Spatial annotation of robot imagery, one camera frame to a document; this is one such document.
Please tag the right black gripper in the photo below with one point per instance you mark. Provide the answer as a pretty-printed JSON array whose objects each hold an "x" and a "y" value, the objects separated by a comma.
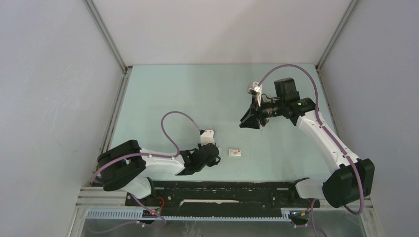
[{"x": 250, "y": 120}]

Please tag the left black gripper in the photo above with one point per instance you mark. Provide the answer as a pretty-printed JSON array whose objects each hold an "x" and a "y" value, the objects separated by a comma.
[{"x": 213, "y": 162}]

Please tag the white staple box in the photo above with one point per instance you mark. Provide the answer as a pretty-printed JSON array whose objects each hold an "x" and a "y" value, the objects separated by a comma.
[{"x": 234, "y": 152}]

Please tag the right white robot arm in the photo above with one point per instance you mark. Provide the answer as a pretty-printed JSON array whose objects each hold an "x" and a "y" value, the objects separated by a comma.
[{"x": 351, "y": 177}]

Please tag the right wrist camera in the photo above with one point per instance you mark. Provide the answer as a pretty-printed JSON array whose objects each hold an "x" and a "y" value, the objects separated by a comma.
[{"x": 255, "y": 90}]

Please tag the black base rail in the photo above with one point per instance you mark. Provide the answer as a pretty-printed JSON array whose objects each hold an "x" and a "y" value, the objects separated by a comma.
[{"x": 226, "y": 199}]

